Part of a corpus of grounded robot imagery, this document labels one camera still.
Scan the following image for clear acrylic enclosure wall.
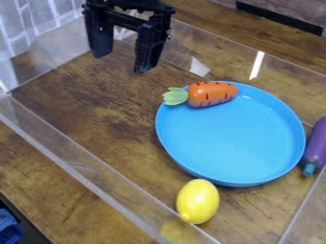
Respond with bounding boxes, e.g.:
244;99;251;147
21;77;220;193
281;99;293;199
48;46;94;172
0;6;326;244

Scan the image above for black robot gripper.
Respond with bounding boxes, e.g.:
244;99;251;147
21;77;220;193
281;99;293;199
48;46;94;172
81;0;176;74

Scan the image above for blue round plastic tray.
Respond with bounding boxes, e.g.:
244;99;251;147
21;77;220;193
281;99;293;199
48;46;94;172
154;84;305;187

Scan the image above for yellow toy lemon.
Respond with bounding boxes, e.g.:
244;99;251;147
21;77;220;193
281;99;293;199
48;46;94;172
176;179;220;224

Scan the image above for purple toy eggplant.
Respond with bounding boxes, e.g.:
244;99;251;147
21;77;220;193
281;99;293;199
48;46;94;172
303;116;326;177

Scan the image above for orange toy carrot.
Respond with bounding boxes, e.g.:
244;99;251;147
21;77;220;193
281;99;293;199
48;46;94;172
162;81;237;108

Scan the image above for blue object at corner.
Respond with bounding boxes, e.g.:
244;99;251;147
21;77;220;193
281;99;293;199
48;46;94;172
0;209;22;244

